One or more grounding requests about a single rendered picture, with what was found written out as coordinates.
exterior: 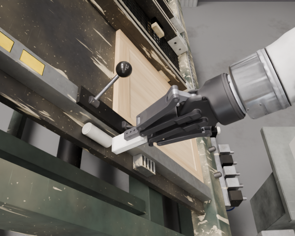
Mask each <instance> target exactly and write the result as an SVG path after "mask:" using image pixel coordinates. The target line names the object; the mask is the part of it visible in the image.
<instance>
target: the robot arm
mask: <svg viewBox="0 0 295 236"><path fill-rule="evenodd" d="M293 105H295V27H294V28H293V29H291V30H289V31H288V32H286V33H285V34H283V35H282V36H281V37H280V38H279V39H278V40H276V41H275V42H273V43H272V44H271V45H269V46H267V47H265V49H262V50H258V51H256V52H255V53H253V54H251V55H249V56H247V57H245V58H243V59H241V60H238V61H236V62H234V63H232V64H230V65H229V75H228V74H227V73H222V74H220V75H218V76H216V77H214V78H212V79H209V80H207V81H206V82H205V83H204V85H203V86H202V87H201V88H199V89H193V90H190V91H188V92H183V91H180V90H178V86H177V85H173V86H171V87H170V89H169V90H168V92H167V93H166V94H165V95H164V96H163V97H161V98H160V99H159V100H157V101H156V102H155V103H153V104H152V105H151V106H149V107H148V108H146V109H145V110H144V111H143V112H141V113H140V114H139V115H137V116H136V126H135V127H133V128H131V129H129V130H126V131H125V132H124V133H123V134H121V135H118V136H116V137H114V138H112V152H113V153H115V154H119V153H122V152H124V151H127V150H129V149H131V148H134V147H138V146H140V145H142V144H146V143H148V145H149V146H150V147H153V146H154V142H155V143H157V145H158V146H163V145H168V144H171V143H176V142H180V141H184V140H189V139H193V138H197V137H209V136H211V135H212V132H211V127H212V126H214V125H216V124H217V123H218V122H219V123H220V124H222V125H229V124H231V123H234V122H236V121H239V120H241V119H244V117H245V116H246V113H247V114H248V115H249V117H250V118H251V119H258V118H260V117H263V116H266V115H268V114H271V113H274V112H276V111H279V110H284V109H286V108H287V107H290V106H293Z"/></svg>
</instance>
